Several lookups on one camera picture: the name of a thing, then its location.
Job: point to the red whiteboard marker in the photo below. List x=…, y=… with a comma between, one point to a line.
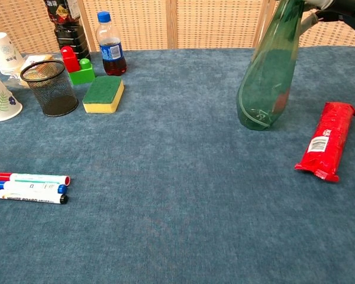
x=32, y=178

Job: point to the tall dark tea bottle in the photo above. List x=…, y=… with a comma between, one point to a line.
x=68, y=35

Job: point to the red toy block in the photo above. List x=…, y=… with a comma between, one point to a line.
x=69, y=60

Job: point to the green transparent spray bottle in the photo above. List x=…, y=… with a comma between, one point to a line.
x=266, y=83

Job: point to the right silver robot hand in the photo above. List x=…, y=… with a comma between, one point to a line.
x=343, y=10

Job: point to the plastic-wrapped sandwich bread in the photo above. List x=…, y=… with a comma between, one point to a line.
x=35, y=58

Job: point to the blue carpet table cover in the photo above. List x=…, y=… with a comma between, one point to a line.
x=177, y=207

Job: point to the woven rattan folding screen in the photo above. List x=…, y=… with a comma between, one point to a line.
x=210, y=23

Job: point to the green and yellow sponge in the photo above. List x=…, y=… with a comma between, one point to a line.
x=102, y=90

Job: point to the white printed paper cup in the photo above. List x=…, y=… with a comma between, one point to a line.
x=6, y=53

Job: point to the small blue-capped cola bottle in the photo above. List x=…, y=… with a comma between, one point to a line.
x=111, y=50

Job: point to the green toy block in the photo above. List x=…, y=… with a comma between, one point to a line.
x=83, y=75

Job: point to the black mesh pen holder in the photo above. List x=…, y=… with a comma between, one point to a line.
x=54, y=94

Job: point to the white fern-print paper cup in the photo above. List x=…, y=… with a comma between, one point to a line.
x=3, y=103

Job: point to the red snack package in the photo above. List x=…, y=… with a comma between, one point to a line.
x=328, y=139

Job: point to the black whiteboard marker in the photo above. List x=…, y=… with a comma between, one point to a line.
x=26, y=197

